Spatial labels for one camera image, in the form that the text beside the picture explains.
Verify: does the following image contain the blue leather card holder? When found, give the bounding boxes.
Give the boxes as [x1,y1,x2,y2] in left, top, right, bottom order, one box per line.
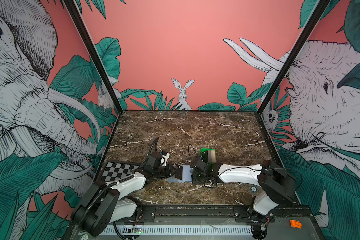
[168,165,193,183]

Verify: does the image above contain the green plastic card tray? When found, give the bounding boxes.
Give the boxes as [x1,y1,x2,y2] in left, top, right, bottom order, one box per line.
[201,148,217,163]

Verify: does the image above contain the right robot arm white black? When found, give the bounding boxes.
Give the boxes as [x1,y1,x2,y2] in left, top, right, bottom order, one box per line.
[190,159,296,223]

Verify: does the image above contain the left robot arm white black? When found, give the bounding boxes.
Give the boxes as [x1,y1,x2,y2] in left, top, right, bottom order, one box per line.
[71,152,182,237]

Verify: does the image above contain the gold credit card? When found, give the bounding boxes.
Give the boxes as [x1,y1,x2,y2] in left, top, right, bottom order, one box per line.
[207,150,217,163]

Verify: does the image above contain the checkerboard calibration board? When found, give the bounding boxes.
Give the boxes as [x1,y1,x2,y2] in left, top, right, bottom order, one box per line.
[100,162,139,182]

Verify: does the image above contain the orange connector clip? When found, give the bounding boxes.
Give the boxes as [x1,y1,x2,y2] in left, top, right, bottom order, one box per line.
[290,220,302,229]

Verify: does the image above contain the black front mounting rail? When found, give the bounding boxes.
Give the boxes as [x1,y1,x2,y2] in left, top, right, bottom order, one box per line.
[141,204,315,224]

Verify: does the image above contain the white slotted cable duct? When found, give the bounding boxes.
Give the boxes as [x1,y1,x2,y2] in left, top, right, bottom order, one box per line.
[117,225,253,236]

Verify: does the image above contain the left black frame post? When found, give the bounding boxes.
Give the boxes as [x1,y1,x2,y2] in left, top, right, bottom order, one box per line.
[64,0,123,114]

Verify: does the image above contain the black frame post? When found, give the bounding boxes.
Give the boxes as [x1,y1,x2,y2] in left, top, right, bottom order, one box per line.
[64,0,123,114]
[257,0,331,115]

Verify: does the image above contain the right black frame post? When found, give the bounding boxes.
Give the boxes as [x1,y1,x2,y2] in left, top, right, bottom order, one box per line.
[257,0,331,115]

